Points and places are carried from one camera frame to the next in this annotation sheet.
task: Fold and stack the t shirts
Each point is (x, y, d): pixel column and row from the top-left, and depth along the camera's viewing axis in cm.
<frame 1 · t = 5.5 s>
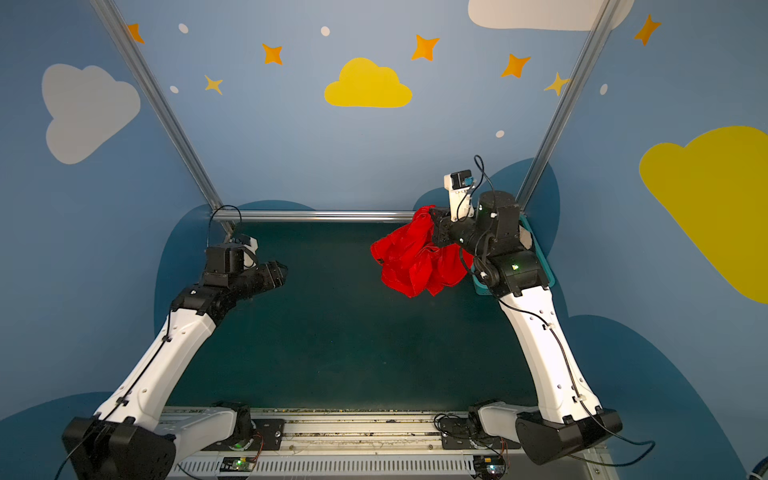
left hand: (281, 270, 79), fingers open
right hand: (435, 205, 65), fingers closed
red t-shirt: (413, 263, 73), point 32 cm above the table

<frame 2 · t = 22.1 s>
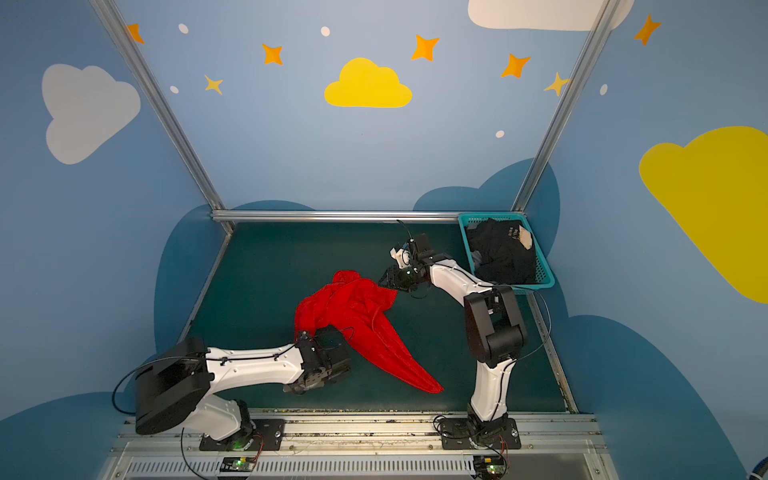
left hand: (311, 382, 83), fingers open
right hand: (385, 281, 93), fingers open
red t-shirt: (355, 305, 98), point 3 cm above the table
black t-shirt in basket: (506, 250, 102), point 13 cm above the table

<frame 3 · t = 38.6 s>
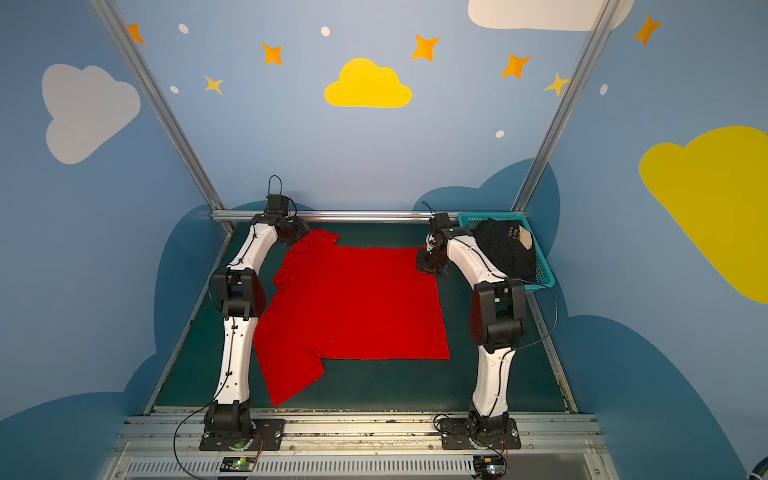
left hand: (307, 230, 110), fingers open
right hand: (422, 265, 96), fingers open
red t-shirt: (310, 292, 103), on the table
the other named things where they were.

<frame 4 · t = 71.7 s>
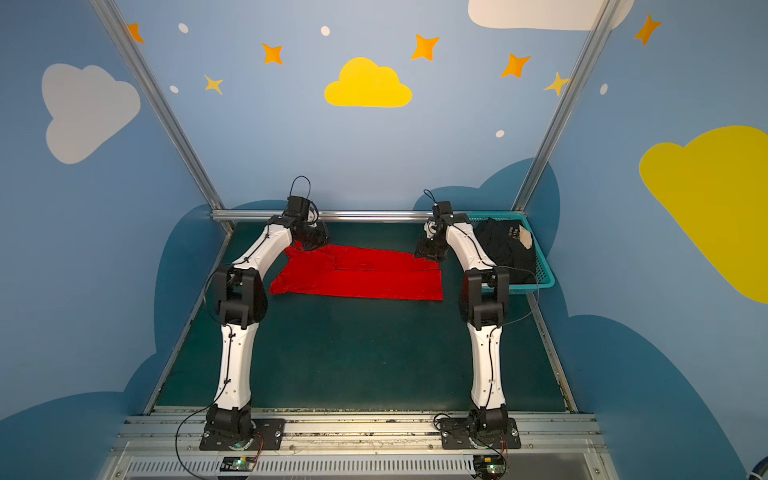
left hand: (334, 237, 103), fingers closed
right hand: (421, 252, 102), fingers open
red t-shirt: (351, 272, 110), on the table
the other named things where they were.

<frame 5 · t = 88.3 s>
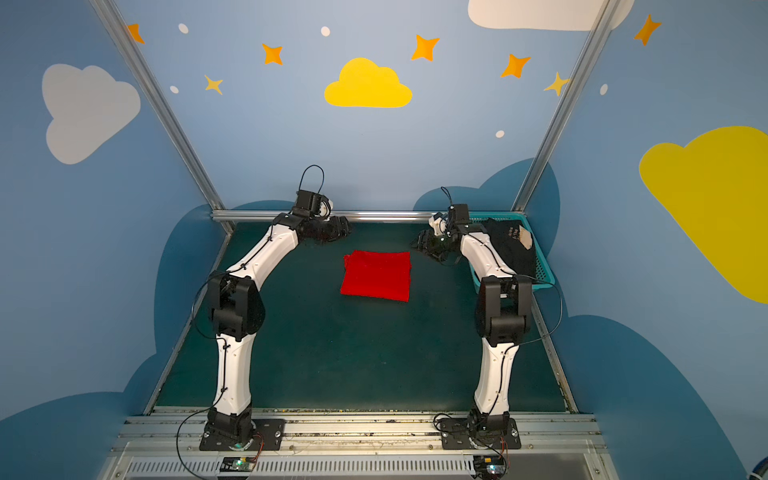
left hand: (348, 230, 96), fingers open
right hand: (417, 246, 96), fingers open
red t-shirt: (383, 275, 106), point 3 cm above the table
the other named things where they were.

